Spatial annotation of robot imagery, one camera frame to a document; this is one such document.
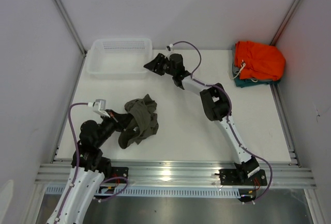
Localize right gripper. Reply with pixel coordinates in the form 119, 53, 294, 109
143, 53, 175, 77

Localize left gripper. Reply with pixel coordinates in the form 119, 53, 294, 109
95, 109, 134, 148

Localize olive green shorts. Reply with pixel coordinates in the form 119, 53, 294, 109
118, 94, 159, 149

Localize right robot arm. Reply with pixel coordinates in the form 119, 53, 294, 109
144, 53, 260, 185

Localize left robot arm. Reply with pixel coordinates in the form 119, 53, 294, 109
47, 110, 133, 223

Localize grey folded shorts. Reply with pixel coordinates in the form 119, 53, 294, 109
231, 45, 240, 78

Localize teal folded shorts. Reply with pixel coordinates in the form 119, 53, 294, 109
234, 78, 281, 88

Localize orange folded shorts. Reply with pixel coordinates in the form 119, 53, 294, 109
234, 41, 285, 81

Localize white plastic basket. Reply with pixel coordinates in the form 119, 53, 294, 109
86, 38, 153, 80

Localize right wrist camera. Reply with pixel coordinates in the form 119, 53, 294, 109
166, 43, 174, 57

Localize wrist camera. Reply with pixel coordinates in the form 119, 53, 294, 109
166, 43, 174, 57
87, 99, 110, 117

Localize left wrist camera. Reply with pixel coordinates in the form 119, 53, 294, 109
87, 99, 110, 117

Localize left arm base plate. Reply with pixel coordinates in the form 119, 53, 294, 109
103, 167, 129, 184

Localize white slotted cable duct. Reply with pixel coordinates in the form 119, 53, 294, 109
45, 185, 241, 198

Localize aluminium frame rail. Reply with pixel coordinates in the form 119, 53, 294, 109
35, 160, 317, 189

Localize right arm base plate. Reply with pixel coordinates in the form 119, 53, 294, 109
215, 169, 268, 186

